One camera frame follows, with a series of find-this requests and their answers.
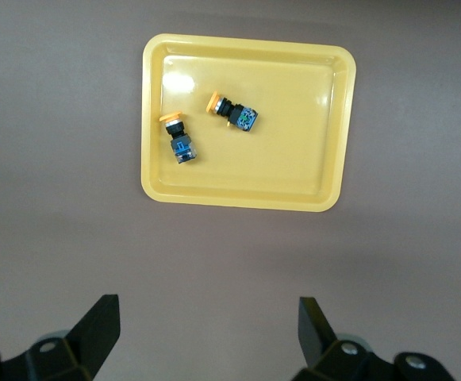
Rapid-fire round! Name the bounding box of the yellow push button switch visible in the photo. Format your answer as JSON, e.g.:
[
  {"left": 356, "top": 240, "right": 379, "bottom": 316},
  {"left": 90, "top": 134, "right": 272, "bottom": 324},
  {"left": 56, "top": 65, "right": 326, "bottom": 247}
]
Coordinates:
[
  {"left": 157, "top": 110, "right": 198, "bottom": 167},
  {"left": 206, "top": 90, "right": 259, "bottom": 134}
]

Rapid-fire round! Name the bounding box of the yellow plastic tray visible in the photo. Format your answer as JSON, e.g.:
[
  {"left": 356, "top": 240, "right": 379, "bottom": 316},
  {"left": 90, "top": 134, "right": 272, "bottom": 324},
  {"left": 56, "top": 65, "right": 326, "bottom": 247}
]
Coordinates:
[{"left": 140, "top": 33, "right": 357, "bottom": 213}]

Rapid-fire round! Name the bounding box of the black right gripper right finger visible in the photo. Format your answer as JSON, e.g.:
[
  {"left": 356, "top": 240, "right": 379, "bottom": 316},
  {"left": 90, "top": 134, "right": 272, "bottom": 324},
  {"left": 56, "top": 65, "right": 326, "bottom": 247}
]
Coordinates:
[{"left": 297, "top": 296, "right": 377, "bottom": 381}]

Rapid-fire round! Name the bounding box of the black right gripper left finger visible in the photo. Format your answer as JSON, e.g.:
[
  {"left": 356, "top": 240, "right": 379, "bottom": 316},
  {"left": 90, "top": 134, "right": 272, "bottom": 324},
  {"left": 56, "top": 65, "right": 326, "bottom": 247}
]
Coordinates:
[{"left": 0, "top": 294, "right": 121, "bottom": 381}]

